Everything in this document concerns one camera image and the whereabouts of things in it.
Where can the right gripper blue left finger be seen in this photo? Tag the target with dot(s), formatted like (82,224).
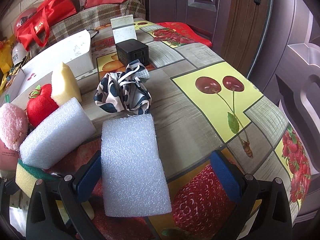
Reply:
(86,178)

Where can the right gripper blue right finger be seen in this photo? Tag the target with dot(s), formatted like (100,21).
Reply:
(228,175)

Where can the white foam block front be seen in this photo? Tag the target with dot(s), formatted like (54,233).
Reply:
(133,179)

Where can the white foam block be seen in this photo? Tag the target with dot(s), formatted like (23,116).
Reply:
(60,133)
(133,179)

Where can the yellow sponge wedge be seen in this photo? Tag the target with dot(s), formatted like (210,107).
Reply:
(64,85)

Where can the navy white patterned cloth pouch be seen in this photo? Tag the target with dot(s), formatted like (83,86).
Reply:
(125,91)

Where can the yellow green scrub sponge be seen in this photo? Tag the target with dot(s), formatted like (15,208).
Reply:
(26,177)

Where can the white foam block left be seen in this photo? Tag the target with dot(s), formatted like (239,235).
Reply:
(60,133)

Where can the fruit pattern tablecloth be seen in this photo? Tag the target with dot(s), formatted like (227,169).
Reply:
(189,126)

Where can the pink package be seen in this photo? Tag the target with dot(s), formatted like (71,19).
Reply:
(8,158)

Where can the red plush apple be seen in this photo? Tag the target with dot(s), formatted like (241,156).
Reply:
(40,104)

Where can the pink plush toy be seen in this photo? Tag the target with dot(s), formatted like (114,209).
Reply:
(14,126)

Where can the white cardboard box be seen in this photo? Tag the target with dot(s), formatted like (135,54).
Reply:
(75,51)

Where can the black charger cube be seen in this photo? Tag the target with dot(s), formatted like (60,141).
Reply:
(131,50)

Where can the yellow shopping bag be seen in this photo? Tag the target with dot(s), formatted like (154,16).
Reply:
(6,59)

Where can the white helmet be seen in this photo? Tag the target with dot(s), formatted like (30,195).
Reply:
(19,54)

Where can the white card stand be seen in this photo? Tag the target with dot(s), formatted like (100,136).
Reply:
(123,28)

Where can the pink red helmet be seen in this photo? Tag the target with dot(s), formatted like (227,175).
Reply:
(24,16)

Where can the red tote bag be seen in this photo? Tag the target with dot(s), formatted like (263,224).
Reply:
(37,28)

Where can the plaid covered furniture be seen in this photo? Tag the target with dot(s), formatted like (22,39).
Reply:
(89,19)

